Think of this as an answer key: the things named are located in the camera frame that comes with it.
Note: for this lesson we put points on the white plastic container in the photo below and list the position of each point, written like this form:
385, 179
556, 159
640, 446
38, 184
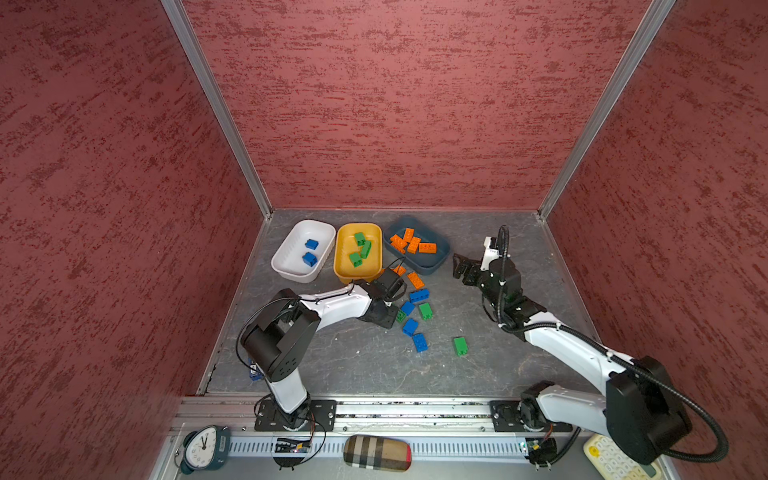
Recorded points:
287, 261

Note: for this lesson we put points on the blue long lego brick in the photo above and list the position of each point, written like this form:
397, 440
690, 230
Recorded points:
419, 296

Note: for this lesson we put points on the teal plastic container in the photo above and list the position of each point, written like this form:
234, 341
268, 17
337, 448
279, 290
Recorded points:
422, 263

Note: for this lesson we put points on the green small lego centre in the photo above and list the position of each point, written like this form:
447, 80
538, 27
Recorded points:
426, 311

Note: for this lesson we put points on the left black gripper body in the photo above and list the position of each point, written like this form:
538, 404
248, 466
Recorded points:
385, 317

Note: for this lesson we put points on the orange lego brick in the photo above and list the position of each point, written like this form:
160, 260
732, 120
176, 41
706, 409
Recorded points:
398, 243

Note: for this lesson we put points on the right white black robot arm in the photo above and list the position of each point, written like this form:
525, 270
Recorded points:
633, 401

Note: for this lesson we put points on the blue small lego centre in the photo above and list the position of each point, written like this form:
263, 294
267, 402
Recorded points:
407, 308

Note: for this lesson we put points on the plaid fabric case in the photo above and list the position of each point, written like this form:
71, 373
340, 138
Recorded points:
377, 453

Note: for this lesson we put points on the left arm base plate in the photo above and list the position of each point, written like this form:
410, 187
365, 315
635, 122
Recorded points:
311, 415

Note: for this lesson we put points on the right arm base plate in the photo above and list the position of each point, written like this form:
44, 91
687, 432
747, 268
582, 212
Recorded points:
514, 416

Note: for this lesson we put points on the yellow calculator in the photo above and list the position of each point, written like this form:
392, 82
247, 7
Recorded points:
613, 464

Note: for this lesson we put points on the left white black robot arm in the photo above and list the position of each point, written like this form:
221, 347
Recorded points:
277, 336

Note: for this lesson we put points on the teal analog clock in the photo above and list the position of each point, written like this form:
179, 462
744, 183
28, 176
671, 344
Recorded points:
205, 449

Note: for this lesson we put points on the green long lego brick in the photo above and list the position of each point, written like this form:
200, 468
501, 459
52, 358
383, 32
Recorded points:
365, 250

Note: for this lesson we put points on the yellow plastic container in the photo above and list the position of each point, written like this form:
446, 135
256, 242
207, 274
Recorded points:
346, 244

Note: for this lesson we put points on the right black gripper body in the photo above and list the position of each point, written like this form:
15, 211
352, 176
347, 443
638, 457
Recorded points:
475, 277

